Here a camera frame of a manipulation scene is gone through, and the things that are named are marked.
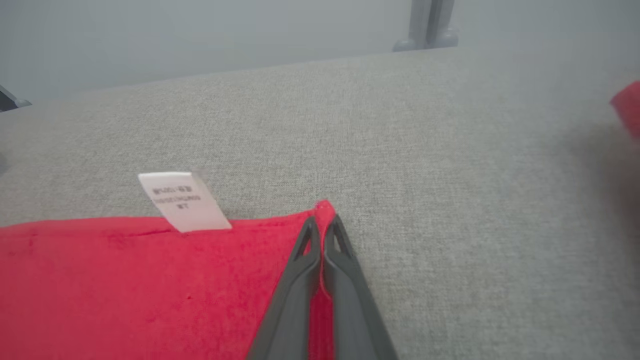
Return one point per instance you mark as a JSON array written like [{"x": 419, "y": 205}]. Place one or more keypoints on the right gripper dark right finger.
[{"x": 355, "y": 310}]

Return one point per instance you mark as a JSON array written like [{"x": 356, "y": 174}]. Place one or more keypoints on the red garment with white band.
[{"x": 629, "y": 110}]

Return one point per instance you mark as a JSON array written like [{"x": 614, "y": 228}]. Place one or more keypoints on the red garment with white stripes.
[{"x": 125, "y": 290}]

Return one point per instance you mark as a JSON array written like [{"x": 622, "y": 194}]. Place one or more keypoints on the grey double-foot partition post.
[{"x": 430, "y": 25}]

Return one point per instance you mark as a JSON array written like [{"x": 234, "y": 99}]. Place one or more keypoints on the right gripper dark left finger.
[{"x": 290, "y": 310}]

